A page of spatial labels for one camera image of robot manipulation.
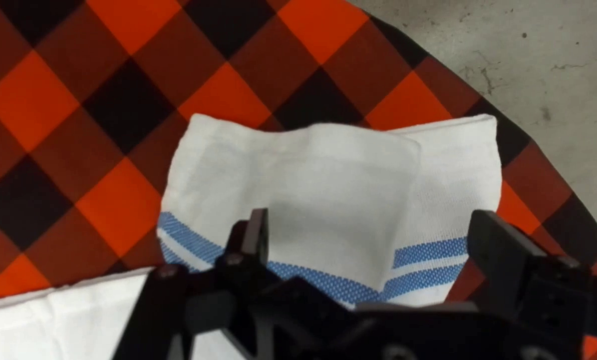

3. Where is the white towel with blue stripes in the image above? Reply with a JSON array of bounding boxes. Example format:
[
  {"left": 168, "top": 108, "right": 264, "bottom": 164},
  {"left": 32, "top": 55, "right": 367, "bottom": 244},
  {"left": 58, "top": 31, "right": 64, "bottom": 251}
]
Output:
[{"left": 0, "top": 111, "right": 503, "bottom": 360}]

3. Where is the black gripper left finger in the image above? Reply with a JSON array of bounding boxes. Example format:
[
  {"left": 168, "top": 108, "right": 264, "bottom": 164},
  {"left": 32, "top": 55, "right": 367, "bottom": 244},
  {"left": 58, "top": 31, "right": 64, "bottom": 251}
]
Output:
[{"left": 114, "top": 206, "right": 294, "bottom": 360}]

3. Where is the red black checked tablecloth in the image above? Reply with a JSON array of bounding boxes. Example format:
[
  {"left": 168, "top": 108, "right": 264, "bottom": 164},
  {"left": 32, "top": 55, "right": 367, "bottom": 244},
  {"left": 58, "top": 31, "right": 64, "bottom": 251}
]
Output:
[{"left": 0, "top": 0, "right": 597, "bottom": 360}]

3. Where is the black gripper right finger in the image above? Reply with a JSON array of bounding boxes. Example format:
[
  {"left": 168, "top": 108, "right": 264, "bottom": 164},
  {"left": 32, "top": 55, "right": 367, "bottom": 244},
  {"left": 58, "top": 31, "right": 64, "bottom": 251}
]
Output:
[{"left": 467, "top": 207, "right": 597, "bottom": 360}]

